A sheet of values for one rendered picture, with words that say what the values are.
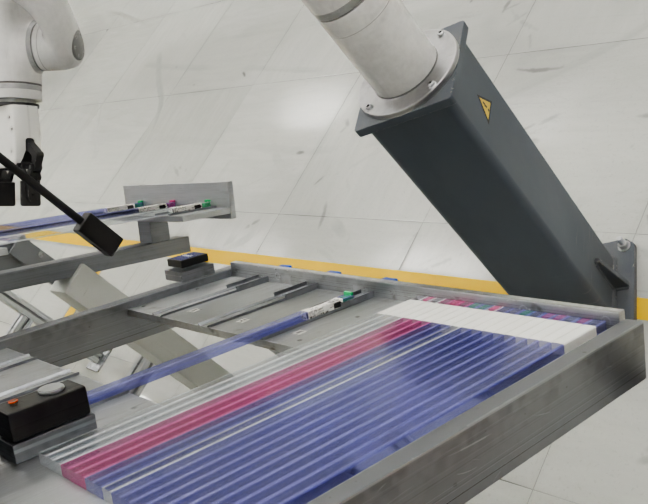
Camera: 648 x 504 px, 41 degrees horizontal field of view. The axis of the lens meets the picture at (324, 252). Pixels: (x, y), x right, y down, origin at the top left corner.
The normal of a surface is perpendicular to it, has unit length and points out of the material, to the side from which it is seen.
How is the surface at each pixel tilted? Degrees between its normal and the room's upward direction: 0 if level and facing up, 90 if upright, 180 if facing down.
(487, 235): 90
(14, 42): 52
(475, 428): 90
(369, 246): 0
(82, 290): 90
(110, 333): 90
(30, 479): 42
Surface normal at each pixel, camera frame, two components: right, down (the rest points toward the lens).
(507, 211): -0.20, 0.80
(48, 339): 0.68, 0.07
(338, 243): -0.58, -0.56
